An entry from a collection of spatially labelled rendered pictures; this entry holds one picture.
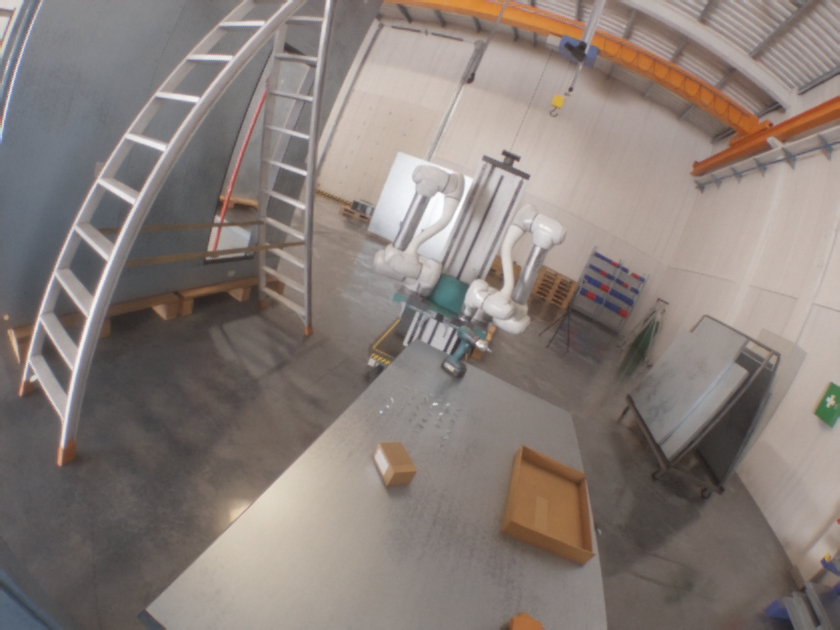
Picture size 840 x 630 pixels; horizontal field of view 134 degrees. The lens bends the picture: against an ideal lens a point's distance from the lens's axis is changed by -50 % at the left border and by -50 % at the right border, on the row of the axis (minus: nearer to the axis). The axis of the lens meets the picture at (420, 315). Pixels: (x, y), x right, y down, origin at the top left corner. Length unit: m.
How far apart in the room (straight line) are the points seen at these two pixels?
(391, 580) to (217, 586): 0.37
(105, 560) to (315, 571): 0.95
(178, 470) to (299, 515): 0.97
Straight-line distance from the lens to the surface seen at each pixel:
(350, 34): 3.48
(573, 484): 1.49
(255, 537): 0.83
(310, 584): 0.80
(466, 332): 1.68
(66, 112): 2.15
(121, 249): 1.52
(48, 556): 1.62
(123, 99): 2.25
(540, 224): 2.09
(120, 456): 1.82
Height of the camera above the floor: 1.37
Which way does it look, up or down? 18 degrees down
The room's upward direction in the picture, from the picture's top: 23 degrees clockwise
